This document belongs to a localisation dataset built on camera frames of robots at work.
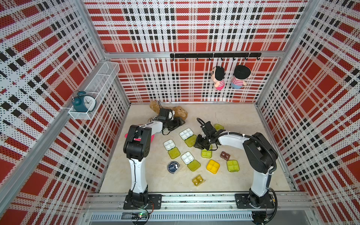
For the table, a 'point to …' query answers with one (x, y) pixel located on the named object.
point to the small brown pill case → (225, 155)
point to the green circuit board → (139, 215)
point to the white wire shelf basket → (99, 87)
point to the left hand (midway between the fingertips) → (184, 123)
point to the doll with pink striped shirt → (218, 77)
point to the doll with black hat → (241, 72)
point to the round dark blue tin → (173, 167)
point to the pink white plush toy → (139, 139)
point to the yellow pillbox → (213, 166)
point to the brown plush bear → (179, 112)
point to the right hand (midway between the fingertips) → (195, 144)
